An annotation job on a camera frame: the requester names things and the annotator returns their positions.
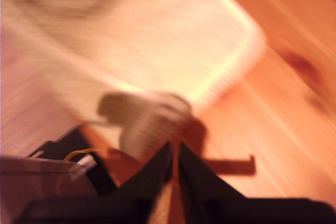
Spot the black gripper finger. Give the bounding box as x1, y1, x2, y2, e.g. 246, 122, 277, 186
178, 142, 253, 224
115, 142, 173, 224

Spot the white towel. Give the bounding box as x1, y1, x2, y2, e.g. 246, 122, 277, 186
0, 0, 266, 156

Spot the beige fluffy tea towel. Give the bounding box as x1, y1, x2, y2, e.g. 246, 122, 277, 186
86, 90, 196, 162

